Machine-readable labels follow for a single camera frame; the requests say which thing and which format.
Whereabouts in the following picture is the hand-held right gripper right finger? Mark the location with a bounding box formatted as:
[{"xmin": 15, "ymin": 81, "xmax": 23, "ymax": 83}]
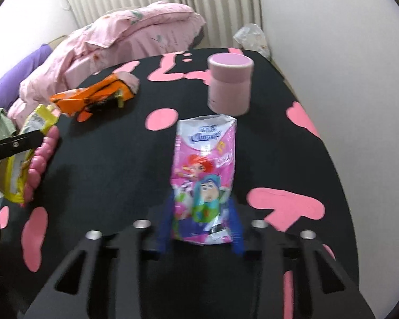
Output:
[{"xmin": 226, "ymin": 196, "xmax": 376, "ymax": 319}]

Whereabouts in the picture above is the yellow snack packet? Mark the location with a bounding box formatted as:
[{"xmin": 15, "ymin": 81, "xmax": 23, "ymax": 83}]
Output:
[{"xmin": 0, "ymin": 104, "xmax": 61, "ymax": 204}]

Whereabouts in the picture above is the clear plastic bag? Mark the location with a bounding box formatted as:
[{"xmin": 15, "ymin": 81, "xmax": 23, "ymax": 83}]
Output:
[{"xmin": 233, "ymin": 23, "xmax": 271, "ymax": 61}]

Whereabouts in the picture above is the pink floral quilt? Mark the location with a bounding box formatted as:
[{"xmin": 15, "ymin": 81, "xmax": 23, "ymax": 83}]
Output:
[{"xmin": 7, "ymin": 3, "xmax": 207, "ymax": 125}]

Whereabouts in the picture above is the purple pillow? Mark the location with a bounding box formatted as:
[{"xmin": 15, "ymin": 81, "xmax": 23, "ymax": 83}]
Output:
[{"xmin": 0, "ymin": 44, "xmax": 54, "ymax": 106}]

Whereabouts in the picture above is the pink cartoon snack packet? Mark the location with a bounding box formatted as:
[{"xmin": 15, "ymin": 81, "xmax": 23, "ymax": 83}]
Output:
[{"xmin": 169, "ymin": 115, "xmax": 238, "ymax": 246}]

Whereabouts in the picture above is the pink cylinder box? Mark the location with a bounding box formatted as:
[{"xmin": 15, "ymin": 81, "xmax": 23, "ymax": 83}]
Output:
[{"xmin": 207, "ymin": 53, "xmax": 255, "ymax": 116}]

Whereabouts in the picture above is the pink caterpillar toy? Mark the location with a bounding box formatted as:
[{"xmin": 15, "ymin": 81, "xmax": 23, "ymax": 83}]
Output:
[{"xmin": 22, "ymin": 126, "xmax": 60, "ymax": 207}]

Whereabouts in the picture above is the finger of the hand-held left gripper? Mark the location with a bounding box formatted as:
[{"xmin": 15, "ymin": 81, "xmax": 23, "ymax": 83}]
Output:
[{"xmin": 0, "ymin": 129, "xmax": 44, "ymax": 166}]

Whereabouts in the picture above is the orange snack packet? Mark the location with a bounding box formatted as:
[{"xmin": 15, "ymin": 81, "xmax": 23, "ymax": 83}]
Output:
[{"xmin": 50, "ymin": 75, "xmax": 135, "ymax": 122}]

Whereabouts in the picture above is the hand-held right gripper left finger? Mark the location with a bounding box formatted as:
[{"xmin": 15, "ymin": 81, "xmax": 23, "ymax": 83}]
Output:
[{"xmin": 23, "ymin": 194, "xmax": 174, "ymax": 319}]

